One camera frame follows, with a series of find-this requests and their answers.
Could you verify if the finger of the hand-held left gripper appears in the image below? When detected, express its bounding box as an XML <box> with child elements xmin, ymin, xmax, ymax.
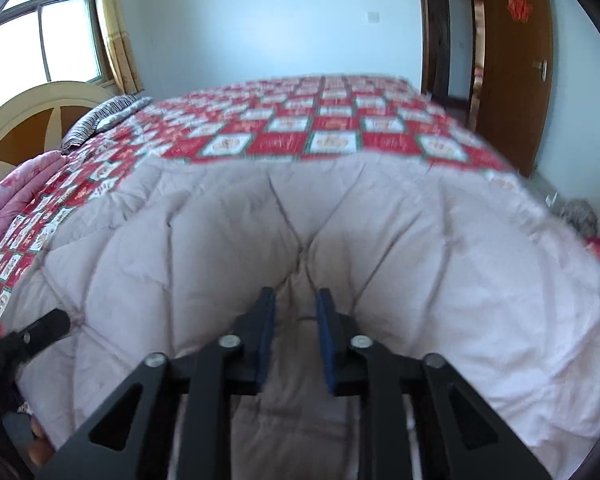
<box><xmin>0</xmin><ymin>309</ymin><xmax>72</xmax><ymax>361</ymax></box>

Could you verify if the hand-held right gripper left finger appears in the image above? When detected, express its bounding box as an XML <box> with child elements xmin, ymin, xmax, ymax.
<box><xmin>37</xmin><ymin>287</ymin><xmax>277</xmax><ymax>480</ymax></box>

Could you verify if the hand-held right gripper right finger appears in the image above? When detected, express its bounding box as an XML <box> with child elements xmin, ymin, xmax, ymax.
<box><xmin>316</xmin><ymin>287</ymin><xmax>553</xmax><ymax>480</ymax></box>

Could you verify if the pale pink quilted jacket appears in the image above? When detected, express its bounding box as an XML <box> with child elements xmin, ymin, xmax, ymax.
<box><xmin>0</xmin><ymin>152</ymin><xmax>600</xmax><ymax>480</ymax></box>

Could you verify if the person's left hand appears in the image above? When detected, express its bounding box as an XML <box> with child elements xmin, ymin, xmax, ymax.
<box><xmin>28</xmin><ymin>417</ymin><xmax>56</xmax><ymax>467</ymax></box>

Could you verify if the folded pink quilt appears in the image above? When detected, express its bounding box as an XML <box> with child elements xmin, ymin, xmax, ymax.
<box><xmin>0</xmin><ymin>151</ymin><xmax>70</xmax><ymax>248</ymax></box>

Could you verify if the cream and brown wooden headboard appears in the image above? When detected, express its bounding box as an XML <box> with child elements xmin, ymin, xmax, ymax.
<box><xmin>0</xmin><ymin>80</ymin><xmax>123</xmax><ymax>196</ymax></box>

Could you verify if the striped pillow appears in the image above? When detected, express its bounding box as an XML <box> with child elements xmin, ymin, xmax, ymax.
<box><xmin>60</xmin><ymin>95</ymin><xmax>153</xmax><ymax>156</ymax></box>

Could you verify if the red printed patchwork bedspread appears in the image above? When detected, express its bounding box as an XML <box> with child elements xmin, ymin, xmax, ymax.
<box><xmin>0</xmin><ymin>74</ymin><xmax>600</xmax><ymax>341</ymax></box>

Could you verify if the grey cloth heap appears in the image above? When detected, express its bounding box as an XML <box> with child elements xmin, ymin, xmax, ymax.
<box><xmin>558</xmin><ymin>200</ymin><xmax>599</xmax><ymax>238</ymax></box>

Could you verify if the window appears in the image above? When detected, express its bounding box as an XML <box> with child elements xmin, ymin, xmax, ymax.
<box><xmin>0</xmin><ymin>0</ymin><xmax>116</xmax><ymax>111</ymax></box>

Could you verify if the brown wooden door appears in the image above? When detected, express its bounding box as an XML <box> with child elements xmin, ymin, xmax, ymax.
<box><xmin>474</xmin><ymin>0</ymin><xmax>553</xmax><ymax>178</ymax></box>

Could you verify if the yellow floral curtain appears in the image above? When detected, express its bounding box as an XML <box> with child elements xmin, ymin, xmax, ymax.
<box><xmin>92</xmin><ymin>0</ymin><xmax>146</xmax><ymax>96</ymax></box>

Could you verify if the red paper door decoration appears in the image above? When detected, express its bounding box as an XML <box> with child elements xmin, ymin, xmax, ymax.
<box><xmin>506</xmin><ymin>0</ymin><xmax>533</xmax><ymax>24</ymax></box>

